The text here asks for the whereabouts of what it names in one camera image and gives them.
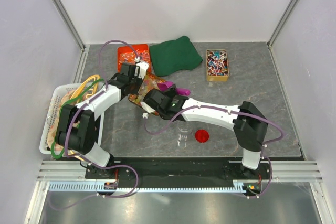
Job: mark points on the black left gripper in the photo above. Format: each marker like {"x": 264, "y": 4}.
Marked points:
{"x": 139, "y": 81}

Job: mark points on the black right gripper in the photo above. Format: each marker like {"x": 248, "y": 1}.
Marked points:
{"x": 171, "y": 91}

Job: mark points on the magenta plastic scoop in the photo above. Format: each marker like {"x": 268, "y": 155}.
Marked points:
{"x": 171, "y": 87}

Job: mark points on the gold tin with star candies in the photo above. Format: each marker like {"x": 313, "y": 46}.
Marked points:
{"x": 150, "y": 82}

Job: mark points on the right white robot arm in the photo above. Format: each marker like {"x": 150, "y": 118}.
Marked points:
{"x": 245, "y": 120}

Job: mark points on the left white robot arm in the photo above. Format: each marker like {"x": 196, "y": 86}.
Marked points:
{"x": 78, "y": 128}

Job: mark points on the orange plastic candy box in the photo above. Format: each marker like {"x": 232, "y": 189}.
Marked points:
{"x": 126, "y": 54}

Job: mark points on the clear glass jar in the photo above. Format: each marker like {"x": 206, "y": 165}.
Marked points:
{"x": 184, "y": 130}

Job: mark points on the red jar lid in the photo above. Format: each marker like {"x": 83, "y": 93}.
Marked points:
{"x": 201, "y": 136}

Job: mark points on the folded green cloth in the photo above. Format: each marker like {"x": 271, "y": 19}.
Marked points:
{"x": 174, "y": 55}

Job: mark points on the gold tin with lollipops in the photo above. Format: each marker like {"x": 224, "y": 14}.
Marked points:
{"x": 217, "y": 68}

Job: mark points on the white plastic basket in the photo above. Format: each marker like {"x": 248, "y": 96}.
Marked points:
{"x": 58, "y": 94}

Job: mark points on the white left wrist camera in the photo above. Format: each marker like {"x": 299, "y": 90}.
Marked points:
{"x": 141, "y": 68}

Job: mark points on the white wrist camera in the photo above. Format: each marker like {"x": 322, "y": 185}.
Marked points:
{"x": 141, "y": 68}
{"x": 148, "y": 110}

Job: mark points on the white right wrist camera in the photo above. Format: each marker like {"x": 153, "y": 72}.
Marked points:
{"x": 148, "y": 110}

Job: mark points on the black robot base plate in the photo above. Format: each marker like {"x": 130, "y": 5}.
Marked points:
{"x": 222, "y": 167}

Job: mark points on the blue slotted cable duct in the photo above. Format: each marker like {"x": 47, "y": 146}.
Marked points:
{"x": 103, "y": 187}

